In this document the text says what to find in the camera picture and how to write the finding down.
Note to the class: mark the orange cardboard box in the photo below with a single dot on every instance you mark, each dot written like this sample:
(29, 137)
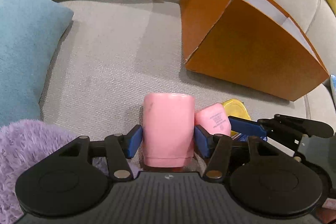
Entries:
(253, 43)

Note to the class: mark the beige sofa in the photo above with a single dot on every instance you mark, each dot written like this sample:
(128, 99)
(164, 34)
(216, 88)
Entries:
(115, 52)

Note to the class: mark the blue patterned cushion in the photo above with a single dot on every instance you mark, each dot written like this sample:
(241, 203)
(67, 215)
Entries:
(333, 87)

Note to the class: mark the person's right hand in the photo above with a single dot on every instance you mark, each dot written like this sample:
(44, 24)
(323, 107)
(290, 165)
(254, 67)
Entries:
(326, 215)

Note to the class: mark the light blue cushion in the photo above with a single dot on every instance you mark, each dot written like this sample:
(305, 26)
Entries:
(30, 33)

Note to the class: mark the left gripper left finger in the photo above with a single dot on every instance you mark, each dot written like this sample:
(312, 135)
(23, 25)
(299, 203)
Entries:
(119, 149)

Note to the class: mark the blue flat box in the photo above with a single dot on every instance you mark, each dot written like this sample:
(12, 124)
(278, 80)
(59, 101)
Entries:
(244, 137)

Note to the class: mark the yellow tape measure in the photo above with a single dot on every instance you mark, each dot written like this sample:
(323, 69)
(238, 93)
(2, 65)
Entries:
(236, 108)

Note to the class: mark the purple fluffy blanket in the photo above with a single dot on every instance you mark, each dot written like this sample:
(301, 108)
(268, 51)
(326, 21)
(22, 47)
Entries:
(51, 176)

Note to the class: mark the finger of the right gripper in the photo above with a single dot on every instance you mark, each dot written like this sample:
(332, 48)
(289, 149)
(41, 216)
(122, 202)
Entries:
(304, 126)
(246, 127)

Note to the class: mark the pink cylindrical bottle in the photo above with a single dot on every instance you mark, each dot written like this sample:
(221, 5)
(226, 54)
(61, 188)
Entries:
(168, 130)

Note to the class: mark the pink pump bottle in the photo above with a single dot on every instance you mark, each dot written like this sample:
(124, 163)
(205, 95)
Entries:
(214, 120)

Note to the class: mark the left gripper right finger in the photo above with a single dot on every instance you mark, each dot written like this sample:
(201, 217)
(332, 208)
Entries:
(217, 148)

